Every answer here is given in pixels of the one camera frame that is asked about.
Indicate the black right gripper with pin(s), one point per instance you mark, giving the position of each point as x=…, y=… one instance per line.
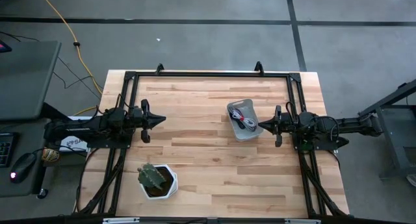
x=286, y=125

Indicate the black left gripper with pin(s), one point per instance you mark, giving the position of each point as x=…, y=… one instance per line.
x=138, y=118

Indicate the grey plastic bin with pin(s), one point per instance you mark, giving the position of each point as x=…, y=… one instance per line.
x=248, y=135

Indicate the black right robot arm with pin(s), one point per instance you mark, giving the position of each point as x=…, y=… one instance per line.
x=325, y=128

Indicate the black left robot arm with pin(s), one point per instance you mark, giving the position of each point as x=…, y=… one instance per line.
x=94, y=126

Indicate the green cactus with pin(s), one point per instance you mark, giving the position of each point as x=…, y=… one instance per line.
x=150, y=177

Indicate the white hexagonal planter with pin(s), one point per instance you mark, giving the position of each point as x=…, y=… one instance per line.
x=172, y=186

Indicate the brown round object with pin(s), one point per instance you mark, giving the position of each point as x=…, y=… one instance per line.
x=50, y=155

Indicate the dark grey desk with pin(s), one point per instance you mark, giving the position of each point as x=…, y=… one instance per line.
x=29, y=136

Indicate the dark grey metal table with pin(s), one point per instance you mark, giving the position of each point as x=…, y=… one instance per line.
x=398, y=152

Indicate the black desk foot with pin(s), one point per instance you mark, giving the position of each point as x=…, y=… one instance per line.
x=42, y=193

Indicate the grey desk top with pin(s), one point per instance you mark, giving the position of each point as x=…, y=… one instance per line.
x=26, y=81

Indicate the black computer mouse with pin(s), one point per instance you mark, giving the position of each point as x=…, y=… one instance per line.
x=22, y=167

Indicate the black backlit keyboard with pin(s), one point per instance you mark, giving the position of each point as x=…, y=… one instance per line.
x=4, y=149

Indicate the small lit screen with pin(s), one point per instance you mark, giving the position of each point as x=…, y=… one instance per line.
x=4, y=48

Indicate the black aluminium table frame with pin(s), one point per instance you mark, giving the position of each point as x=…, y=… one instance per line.
x=211, y=74

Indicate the silver metal bracket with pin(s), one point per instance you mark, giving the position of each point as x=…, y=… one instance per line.
x=302, y=221
x=121, y=221

